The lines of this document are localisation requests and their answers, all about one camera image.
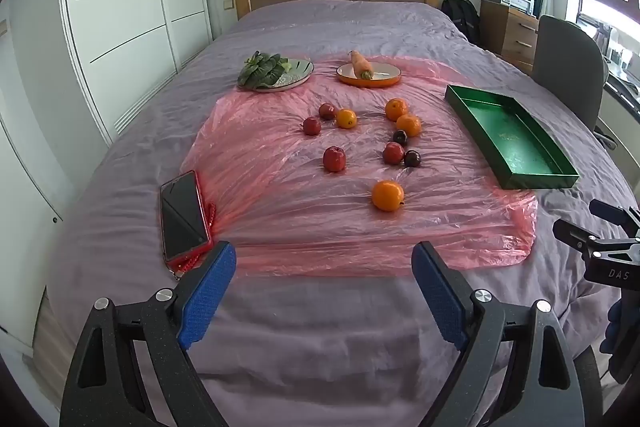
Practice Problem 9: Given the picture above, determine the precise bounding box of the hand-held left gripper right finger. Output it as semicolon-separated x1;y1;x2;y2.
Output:
411;241;586;427

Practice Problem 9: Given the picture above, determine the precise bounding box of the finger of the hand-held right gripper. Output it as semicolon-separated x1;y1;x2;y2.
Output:
553;219;640;259
589;199;640;235

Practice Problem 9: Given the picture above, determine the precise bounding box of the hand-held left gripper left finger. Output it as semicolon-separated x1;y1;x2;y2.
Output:
59;241;237;427

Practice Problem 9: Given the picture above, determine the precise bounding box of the green tray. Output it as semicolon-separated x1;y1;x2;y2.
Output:
444;84;580;190

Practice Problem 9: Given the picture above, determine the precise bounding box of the person's right hand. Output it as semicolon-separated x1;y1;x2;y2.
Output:
600;294;632;355

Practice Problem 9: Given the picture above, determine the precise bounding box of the smartphone with red case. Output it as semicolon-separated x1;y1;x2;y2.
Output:
160;170;213;264

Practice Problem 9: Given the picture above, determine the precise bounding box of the pink plastic sheet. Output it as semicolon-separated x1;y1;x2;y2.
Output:
182;56;538;278

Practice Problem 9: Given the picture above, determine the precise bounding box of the white desk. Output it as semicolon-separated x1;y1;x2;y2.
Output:
600;67;640;158

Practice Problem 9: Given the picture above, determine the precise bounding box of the grey office chair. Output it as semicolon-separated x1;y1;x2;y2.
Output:
531;15;618;148

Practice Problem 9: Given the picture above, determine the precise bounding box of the wooden dresser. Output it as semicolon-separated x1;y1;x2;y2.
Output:
480;0;541;68

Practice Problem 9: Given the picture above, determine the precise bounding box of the bok choy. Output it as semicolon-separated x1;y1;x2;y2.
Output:
237;51;293;88

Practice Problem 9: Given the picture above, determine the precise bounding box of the orange plate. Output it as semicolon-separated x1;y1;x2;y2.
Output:
335;62;403;87

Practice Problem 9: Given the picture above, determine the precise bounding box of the grey patterned plate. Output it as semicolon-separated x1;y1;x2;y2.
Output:
240;58;315;93

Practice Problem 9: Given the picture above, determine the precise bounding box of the black backpack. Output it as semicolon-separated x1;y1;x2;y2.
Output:
441;0;482;45

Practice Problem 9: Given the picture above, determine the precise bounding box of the carrot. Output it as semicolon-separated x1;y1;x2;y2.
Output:
349;51;374;80

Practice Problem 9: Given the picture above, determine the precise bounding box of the red bead strap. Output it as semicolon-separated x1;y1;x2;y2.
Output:
169;203;217;279

